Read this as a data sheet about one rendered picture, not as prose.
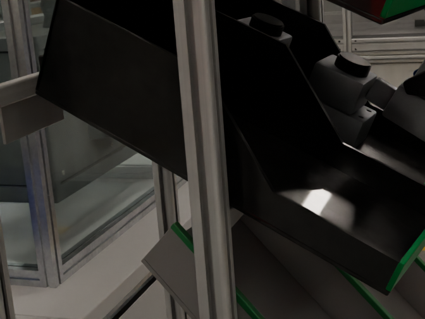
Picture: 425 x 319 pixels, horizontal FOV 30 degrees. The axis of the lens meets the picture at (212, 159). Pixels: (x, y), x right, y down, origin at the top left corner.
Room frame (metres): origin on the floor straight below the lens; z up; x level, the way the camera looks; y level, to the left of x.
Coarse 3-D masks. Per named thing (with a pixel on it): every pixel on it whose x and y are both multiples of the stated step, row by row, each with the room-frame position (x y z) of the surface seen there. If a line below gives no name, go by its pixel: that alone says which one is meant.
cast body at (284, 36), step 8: (256, 16) 0.69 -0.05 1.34; (264, 16) 0.70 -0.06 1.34; (272, 16) 0.71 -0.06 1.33; (248, 24) 0.70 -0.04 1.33; (256, 24) 0.69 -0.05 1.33; (264, 24) 0.69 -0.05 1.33; (272, 24) 0.69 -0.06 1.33; (280, 24) 0.69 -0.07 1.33; (264, 32) 0.69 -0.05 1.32; (272, 32) 0.69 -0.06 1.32; (280, 32) 0.69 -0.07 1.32; (280, 40) 0.69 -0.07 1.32; (288, 40) 0.70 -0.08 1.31
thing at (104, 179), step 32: (0, 0) 1.29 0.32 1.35; (32, 0) 1.33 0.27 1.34; (0, 32) 1.30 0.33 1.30; (32, 32) 1.32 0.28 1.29; (0, 64) 1.30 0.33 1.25; (0, 128) 1.30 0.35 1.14; (64, 128) 1.38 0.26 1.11; (96, 128) 1.49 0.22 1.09; (0, 160) 1.31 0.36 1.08; (64, 160) 1.37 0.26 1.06; (96, 160) 1.48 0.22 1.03; (128, 160) 1.61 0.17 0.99; (0, 192) 1.31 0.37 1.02; (64, 192) 1.35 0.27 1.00; (96, 192) 1.46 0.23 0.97; (128, 192) 1.59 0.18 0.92; (64, 224) 1.34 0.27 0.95; (96, 224) 1.45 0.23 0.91; (32, 256) 1.30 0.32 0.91; (64, 256) 1.33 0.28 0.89
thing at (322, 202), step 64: (64, 0) 0.54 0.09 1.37; (128, 0) 0.62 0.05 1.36; (64, 64) 0.55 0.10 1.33; (128, 64) 0.52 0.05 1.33; (256, 64) 0.61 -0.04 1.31; (128, 128) 0.52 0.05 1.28; (256, 128) 0.61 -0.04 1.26; (320, 128) 0.59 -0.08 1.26; (256, 192) 0.48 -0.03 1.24; (320, 192) 0.54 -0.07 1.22; (384, 192) 0.56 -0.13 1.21; (320, 256) 0.46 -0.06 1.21; (384, 256) 0.44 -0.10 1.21
